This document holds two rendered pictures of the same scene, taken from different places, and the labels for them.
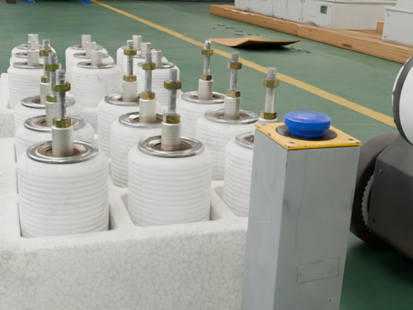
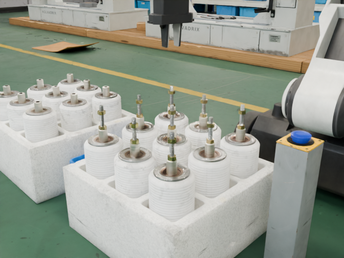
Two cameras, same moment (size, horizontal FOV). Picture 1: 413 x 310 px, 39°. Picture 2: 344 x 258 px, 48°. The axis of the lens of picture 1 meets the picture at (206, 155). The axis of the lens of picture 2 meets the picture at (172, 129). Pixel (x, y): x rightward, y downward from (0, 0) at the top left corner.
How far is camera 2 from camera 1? 0.50 m
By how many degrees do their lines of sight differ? 25
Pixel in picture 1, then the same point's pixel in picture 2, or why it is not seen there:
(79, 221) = (191, 204)
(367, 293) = not seen: hidden behind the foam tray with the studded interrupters
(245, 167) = (240, 155)
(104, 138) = not seen: hidden behind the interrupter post
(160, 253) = (227, 208)
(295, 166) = (309, 158)
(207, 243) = (241, 196)
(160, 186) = (217, 175)
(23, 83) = (40, 125)
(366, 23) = (128, 24)
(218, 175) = not seen: hidden behind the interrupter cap
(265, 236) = (289, 188)
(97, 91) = (82, 119)
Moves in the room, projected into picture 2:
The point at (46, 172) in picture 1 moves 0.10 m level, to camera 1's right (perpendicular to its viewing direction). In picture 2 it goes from (179, 186) to (222, 175)
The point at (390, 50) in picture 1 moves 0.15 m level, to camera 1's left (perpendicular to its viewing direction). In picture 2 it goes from (154, 42) to (138, 44)
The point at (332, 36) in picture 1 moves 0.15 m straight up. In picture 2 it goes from (112, 36) to (111, 20)
